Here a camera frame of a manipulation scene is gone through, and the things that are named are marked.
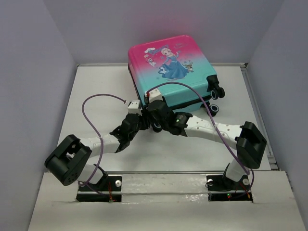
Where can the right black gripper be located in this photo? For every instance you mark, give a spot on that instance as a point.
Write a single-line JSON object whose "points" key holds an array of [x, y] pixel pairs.
{"points": [[153, 118]]}

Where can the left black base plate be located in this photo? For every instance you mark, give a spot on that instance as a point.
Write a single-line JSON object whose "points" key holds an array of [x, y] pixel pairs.
{"points": [[108, 192]]}

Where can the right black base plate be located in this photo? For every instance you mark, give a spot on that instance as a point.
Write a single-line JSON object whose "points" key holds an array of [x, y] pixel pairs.
{"points": [[221, 188]]}

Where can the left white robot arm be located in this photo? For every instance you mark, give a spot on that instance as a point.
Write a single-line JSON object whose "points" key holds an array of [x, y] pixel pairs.
{"points": [[69, 160]]}

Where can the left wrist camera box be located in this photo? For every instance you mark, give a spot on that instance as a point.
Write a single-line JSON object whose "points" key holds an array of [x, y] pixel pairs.
{"points": [[134, 107]]}

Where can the pink and teal suitcase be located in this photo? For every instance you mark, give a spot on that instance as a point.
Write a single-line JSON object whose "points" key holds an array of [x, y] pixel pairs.
{"points": [[177, 66]]}

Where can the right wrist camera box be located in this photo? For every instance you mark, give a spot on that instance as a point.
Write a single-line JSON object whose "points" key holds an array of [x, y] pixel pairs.
{"points": [[152, 96]]}

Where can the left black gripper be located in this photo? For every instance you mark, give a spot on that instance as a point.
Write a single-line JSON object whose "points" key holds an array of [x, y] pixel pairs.
{"points": [[145, 121]]}

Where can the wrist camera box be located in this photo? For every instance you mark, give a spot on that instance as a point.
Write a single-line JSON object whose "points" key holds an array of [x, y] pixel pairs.
{"points": [[152, 96], [134, 107]]}

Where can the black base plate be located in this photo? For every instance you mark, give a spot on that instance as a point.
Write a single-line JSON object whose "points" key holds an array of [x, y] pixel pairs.
{"points": [[221, 188], [108, 192]]}

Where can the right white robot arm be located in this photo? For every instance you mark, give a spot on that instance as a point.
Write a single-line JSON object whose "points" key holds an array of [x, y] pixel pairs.
{"points": [[247, 140]]}

